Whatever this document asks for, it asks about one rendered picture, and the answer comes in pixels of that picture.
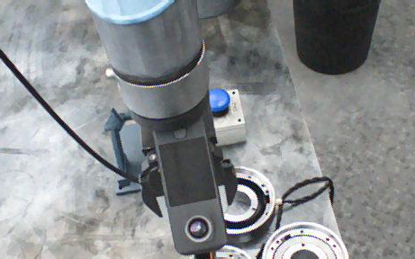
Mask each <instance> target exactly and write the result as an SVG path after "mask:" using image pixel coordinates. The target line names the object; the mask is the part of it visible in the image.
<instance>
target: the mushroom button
mask: <svg viewBox="0 0 415 259"><path fill-rule="evenodd" d="M210 104H211V107H212V111H213V112H218V111H221V110H223V109H226V108H227V107H228V106H229V105H230V95H229V93H227V92H226V91H225V90H223V89H221V88H213V89H212V90H210Z"/></svg>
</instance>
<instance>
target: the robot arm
mask: <svg viewBox="0 0 415 259"><path fill-rule="evenodd" d="M85 1H86V4H87V5H88V8H89V9H90V10H91V13H92V16H93V18H94V20H95V26H96V28H97V30H98V34H99V36H100V39H101V40H102V44H103V46H104V50H105V54H106V56H107V57H108V60H109V63H110V66H111V67H110V68H108V69H106V76H107V77H108V79H109V80H114V79H116V80H117V81H118V86H119V89H120V94H121V95H122V99H123V101H124V103H125V104H126V105H127V108H128V110H129V113H130V115H131V117H132V118H133V120H134V121H135V122H136V123H138V124H139V125H140V140H141V150H142V152H143V154H144V156H147V157H148V158H147V159H145V160H144V161H143V163H141V166H142V173H143V174H140V188H141V198H142V199H143V201H144V203H145V205H146V206H147V207H149V209H151V210H152V211H153V212H154V213H155V214H156V215H158V216H159V217H160V218H162V219H164V220H165V221H167V222H168V223H169V224H170V227H171V231H172V236H173V243H174V247H175V249H176V251H177V252H178V253H179V254H181V255H198V254H202V253H206V252H210V251H213V250H220V249H222V248H223V247H224V246H225V244H226V243H227V241H228V232H227V229H226V221H225V218H224V216H225V214H226V212H227V211H228V210H229V208H230V205H231V204H232V203H233V201H234V197H235V196H236V193H237V191H238V188H239V182H238V178H237V175H236V171H235V168H234V165H233V164H232V163H231V161H230V159H224V157H223V153H222V149H221V148H220V147H217V146H216V145H215V144H218V140H217V136H216V131H215V128H214V123H213V115H212V107H211V104H210V91H209V87H210V75H209V68H208V64H207V59H206V55H205V46H204V42H203V36H202V33H201V24H200V20H199V19H203V18H210V17H216V16H219V15H222V14H223V13H227V12H228V11H229V10H232V9H233V8H234V7H235V6H237V5H238V3H239V2H240V1H241V0H85Z"/></svg>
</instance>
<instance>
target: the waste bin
mask: <svg viewBox="0 0 415 259"><path fill-rule="evenodd" d="M292 1H293V19H294V29H295V38H296V48H297V54H298V58H299V59H300V60H301V62H302V63H303V64H304V65H305V66H307V67H309V68H310V69H312V70H315V71H318V72H320V73H323V74H331V75H339V74H344V73H347V72H349V71H353V70H355V69H356V68H358V67H360V66H361V65H362V64H364V63H365V60H366V59H367V57H368V52H369V50H370V46H371V40H372V38H373V34H374V27H375V24H376V17H377V15H378V12H379V6H380V3H381V1H382V0H292Z"/></svg>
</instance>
